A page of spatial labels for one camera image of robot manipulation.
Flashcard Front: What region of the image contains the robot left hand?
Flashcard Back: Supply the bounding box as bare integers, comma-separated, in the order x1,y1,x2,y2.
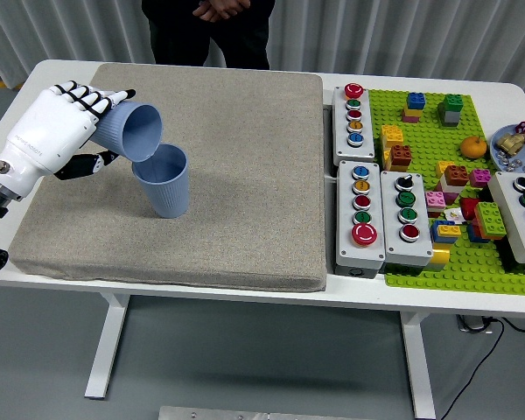
0,80,137,201

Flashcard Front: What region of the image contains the person's left hand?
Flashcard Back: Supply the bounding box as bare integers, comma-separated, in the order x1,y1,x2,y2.
216,0,251,18

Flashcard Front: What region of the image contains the person's right hand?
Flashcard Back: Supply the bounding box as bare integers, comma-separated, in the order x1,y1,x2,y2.
192,0,224,22

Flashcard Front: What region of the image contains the blue ribbed cup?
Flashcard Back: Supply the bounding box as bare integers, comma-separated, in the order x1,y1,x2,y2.
88,100,164,163
131,143,189,219

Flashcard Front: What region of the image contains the person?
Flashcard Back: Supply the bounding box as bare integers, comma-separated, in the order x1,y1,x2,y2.
140,0,277,71

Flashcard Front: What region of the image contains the small five-button control box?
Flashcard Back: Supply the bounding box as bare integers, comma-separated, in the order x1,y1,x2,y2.
331,83,376,166

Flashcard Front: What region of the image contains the white curtain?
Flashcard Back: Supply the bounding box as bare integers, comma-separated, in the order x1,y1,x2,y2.
0,0,525,95

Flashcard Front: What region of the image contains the grey-brown mat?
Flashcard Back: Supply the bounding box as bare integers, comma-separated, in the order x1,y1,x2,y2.
7,63,328,293

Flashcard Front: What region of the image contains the white table leg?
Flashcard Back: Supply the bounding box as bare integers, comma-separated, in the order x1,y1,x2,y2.
397,311,438,419
83,292,132,400

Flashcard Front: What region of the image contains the brown toy brick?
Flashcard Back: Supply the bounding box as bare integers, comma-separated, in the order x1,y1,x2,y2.
388,143,414,172
444,164,470,187

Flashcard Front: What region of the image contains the green toy brick baseplate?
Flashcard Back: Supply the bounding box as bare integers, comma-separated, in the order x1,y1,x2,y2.
367,88,525,297

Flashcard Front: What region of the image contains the grey toy brick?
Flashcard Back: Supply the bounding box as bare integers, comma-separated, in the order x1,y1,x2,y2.
437,102,460,129

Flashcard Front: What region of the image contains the large five-button control box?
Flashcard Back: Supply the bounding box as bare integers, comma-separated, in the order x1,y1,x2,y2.
335,159,387,278

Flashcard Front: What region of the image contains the orange fruit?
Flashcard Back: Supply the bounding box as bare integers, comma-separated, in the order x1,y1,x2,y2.
459,135,488,159

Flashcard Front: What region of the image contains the white toy brick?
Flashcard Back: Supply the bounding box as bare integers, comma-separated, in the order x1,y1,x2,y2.
439,177,465,197

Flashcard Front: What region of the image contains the four-button control box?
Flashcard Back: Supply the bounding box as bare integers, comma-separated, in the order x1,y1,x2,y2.
379,170,434,276
487,171,525,276

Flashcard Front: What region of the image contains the magenta toy brick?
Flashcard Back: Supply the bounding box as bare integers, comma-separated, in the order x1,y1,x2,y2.
468,168,492,189

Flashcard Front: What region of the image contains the brass valve red handwheel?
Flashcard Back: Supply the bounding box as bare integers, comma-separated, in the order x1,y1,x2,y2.
494,121,525,158

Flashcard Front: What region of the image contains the red toy brick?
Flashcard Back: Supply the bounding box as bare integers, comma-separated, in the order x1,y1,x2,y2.
458,196,481,222

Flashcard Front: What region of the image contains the large green toy brick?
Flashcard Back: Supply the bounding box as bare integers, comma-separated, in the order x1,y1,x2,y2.
473,200,508,242

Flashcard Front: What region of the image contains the grey power adapter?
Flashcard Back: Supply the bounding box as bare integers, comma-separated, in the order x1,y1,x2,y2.
457,314,496,334

